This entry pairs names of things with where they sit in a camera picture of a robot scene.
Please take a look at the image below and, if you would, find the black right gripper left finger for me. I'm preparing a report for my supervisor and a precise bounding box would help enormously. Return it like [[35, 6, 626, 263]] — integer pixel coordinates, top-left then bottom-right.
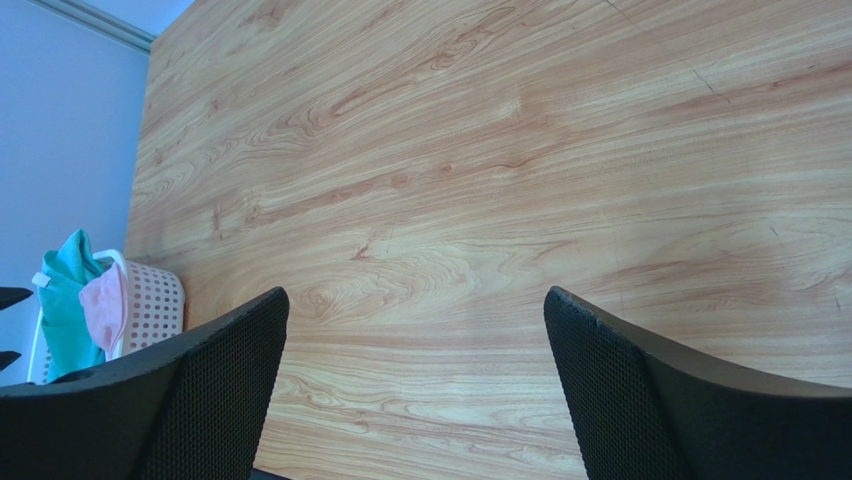
[[1, 287, 289, 479]]

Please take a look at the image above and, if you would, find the aluminium frame post left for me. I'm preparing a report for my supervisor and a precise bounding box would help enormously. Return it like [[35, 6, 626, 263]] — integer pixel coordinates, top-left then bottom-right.
[[29, 0, 155, 55]]

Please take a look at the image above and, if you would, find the light teal t-shirt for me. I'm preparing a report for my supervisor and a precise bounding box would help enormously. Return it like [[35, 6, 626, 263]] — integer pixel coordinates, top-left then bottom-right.
[[33, 229, 105, 381]]

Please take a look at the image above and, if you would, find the white perforated laundry basket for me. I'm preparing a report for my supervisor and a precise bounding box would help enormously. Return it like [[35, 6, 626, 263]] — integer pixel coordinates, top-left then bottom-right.
[[26, 248, 187, 385]]

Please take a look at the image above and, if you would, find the pink t-shirt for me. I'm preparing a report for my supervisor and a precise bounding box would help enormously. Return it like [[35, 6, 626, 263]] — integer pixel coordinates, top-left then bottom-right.
[[79, 263, 128, 361]]

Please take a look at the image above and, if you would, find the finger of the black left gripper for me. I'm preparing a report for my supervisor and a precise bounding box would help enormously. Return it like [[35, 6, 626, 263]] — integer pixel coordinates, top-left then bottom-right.
[[0, 351, 21, 370], [0, 287, 33, 311]]

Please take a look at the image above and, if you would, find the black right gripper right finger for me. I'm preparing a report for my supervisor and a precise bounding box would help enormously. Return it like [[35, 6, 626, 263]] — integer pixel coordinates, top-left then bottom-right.
[[543, 286, 851, 479]]

